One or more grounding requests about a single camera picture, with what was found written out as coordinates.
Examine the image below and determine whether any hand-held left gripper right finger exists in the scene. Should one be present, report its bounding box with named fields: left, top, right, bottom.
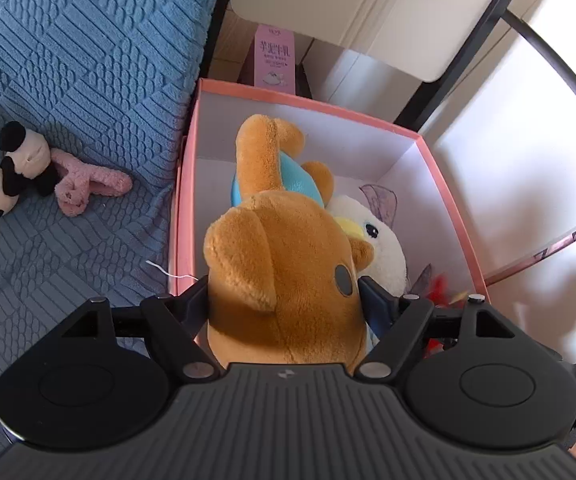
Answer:
left=356, top=277, right=517, bottom=381

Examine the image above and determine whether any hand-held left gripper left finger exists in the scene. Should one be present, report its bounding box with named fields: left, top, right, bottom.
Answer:
left=61, top=275, right=225, bottom=381

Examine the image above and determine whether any white duck plush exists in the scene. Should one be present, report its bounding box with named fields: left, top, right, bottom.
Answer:
left=325, top=194, right=410, bottom=312

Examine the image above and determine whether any red and black toy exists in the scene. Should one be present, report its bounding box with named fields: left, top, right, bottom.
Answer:
left=420, top=272, right=465, bottom=361

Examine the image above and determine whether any brown bear plush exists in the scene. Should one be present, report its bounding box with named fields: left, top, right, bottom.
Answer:
left=202, top=113, right=377, bottom=377

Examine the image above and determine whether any pink box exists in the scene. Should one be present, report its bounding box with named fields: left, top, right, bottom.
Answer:
left=167, top=78, right=493, bottom=361

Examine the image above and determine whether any white thread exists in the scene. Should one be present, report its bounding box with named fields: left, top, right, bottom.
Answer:
left=145, top=258, right=200, bottom=281

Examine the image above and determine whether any pink plush toy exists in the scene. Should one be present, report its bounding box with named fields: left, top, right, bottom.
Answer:
left=50, top=148, right=134, bottom=219

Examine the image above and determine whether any panda plush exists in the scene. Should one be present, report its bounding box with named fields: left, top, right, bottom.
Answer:
left=0, top=121, right=62, bottom=220

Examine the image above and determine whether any pink carton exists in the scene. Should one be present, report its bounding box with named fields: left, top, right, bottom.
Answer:
left=252, top=23, right=299, bottom=95

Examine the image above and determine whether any cardboard box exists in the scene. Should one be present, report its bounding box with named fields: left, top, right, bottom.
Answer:
left=212, top=12, right=259, bottom=87

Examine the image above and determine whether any blue textured mat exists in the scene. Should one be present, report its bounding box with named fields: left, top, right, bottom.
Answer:
left=0, top=0, right=235, bottom=476

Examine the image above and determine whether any white chair with black frame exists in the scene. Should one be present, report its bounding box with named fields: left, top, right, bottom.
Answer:
left=207, top=0, right=540, bottom=132

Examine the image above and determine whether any black curved metal frame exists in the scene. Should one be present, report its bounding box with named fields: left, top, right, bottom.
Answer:
left=500, top=8, right=576, bottom=139

